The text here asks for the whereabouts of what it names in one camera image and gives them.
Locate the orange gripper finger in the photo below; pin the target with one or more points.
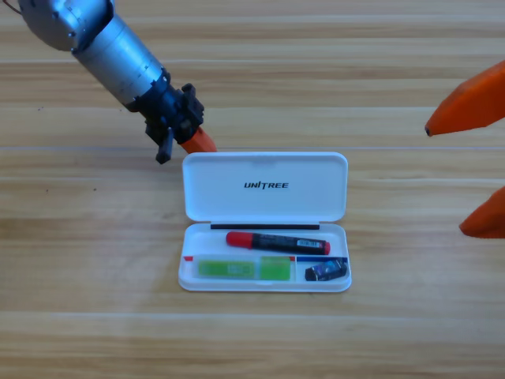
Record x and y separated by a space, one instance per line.
487 221
469 106

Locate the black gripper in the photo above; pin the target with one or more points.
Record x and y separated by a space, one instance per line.
173 110

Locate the red and black marker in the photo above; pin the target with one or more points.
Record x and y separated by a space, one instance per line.
276 242

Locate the green highlighter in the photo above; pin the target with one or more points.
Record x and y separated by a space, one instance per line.
236 269

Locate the black eraser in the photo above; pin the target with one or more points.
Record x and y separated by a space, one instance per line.
327 270

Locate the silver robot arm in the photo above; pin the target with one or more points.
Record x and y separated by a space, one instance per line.
102 47

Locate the white Unitree pencil case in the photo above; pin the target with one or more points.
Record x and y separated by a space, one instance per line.
264 205

